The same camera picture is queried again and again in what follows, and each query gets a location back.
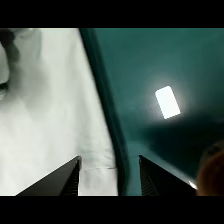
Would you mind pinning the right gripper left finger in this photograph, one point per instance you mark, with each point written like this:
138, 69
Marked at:
63, 181

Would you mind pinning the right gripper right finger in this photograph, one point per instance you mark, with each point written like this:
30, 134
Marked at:
156, 181

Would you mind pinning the white T-shirt with black print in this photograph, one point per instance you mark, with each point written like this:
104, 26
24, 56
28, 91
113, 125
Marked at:
50, 116

